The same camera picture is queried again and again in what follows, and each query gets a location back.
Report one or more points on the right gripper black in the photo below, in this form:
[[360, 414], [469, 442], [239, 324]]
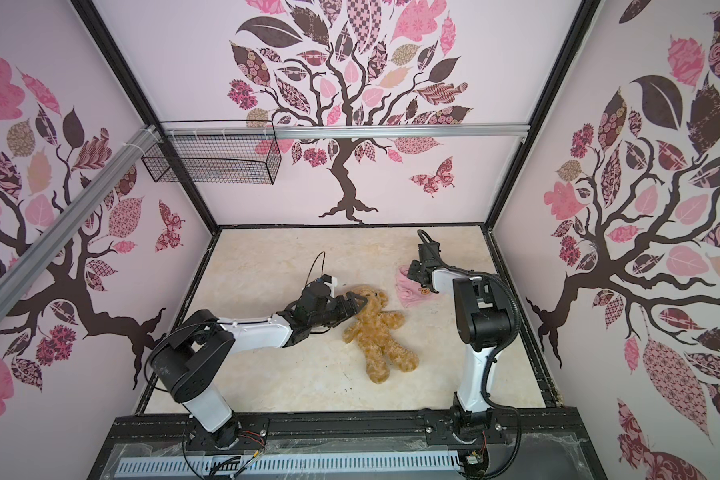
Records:
[[424, 276]]

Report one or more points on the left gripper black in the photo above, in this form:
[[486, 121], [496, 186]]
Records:
[[333, 306]]

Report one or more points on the brown teddy bear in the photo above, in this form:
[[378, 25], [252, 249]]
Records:
[[372, 332]]

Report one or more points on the pink knitted bear sweater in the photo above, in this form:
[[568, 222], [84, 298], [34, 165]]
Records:
[[409, 292]]

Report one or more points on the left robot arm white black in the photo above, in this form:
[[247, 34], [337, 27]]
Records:
[[187, 361]]

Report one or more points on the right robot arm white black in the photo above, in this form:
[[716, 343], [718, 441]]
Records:
[[487, 320]]

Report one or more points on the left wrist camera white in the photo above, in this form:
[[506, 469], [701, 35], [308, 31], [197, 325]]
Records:
[[328, 280]]

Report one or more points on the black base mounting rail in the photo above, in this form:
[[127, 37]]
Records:
[[435, 427]]

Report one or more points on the back aluminium rail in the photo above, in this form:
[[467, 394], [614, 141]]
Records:
[[344, 132]]

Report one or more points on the aluminium rail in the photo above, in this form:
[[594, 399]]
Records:
[[41, 253], [344, 132]]

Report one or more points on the white slotted cable duct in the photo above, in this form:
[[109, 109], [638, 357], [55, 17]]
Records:
[[285, 465]]

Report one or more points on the black wire basket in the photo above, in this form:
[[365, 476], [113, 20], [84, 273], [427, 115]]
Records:
[[215, 152]]

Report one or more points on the left aluminium rail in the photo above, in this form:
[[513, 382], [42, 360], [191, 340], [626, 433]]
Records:
[[41, 253]]

